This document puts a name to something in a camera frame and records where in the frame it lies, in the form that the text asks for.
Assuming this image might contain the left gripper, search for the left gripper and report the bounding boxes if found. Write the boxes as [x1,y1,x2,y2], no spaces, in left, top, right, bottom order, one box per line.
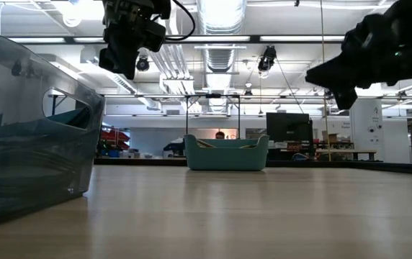
[99,0,173,81]

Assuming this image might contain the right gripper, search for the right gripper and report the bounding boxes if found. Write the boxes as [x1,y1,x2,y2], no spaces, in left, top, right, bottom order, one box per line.
[305,0,412,111]

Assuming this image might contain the grey translucent plastic bin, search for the grey translucent plastic bin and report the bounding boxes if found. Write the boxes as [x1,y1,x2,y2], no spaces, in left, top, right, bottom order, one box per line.
[0,27,106,230]

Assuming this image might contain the green plastic bin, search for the green plastic bin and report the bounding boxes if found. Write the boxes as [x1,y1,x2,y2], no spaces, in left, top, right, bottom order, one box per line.
[183,134,270,172]

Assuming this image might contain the cardboard box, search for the cardboard box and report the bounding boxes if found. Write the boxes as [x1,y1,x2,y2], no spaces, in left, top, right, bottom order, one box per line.
[321,129,340,145]

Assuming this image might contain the thin vertical rod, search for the thin vertical rod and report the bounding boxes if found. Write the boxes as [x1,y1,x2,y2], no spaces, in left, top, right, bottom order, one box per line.
[319,0,329,163]

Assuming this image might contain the black monitor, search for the black monitor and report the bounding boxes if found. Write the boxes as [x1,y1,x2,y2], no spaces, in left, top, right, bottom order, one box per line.
[265,112,315,144]

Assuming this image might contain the red equipment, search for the red equipment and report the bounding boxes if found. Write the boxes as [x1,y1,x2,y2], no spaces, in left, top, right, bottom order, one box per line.
[99,128,132,151]

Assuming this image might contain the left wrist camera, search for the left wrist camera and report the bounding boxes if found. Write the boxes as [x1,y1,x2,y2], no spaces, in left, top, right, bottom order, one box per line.
[139,19,168,53]

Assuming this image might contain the black aluminium table frame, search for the black aluminium table frame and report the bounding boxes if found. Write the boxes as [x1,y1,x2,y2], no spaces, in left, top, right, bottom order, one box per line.
[93,157,412,177]

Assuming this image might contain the left camera cable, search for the left camera cable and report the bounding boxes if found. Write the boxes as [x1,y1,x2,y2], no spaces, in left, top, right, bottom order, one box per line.
[151,0,197,42]

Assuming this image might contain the silver ventilation duct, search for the silver ventilation duct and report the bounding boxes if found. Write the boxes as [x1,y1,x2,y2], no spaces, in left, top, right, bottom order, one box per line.
[196,0,247,113]

